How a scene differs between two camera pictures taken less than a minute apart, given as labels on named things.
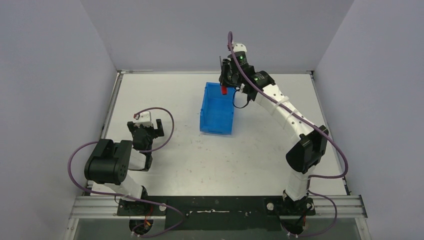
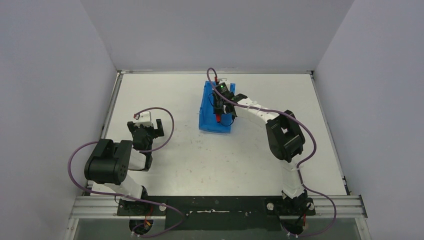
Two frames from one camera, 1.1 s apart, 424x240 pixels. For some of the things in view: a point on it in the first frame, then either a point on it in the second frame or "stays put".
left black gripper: [144, 133] stays put
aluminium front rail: [108, 207] stays put
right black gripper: [223, 79] → [216, 110]
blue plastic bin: [216, 109] stays put
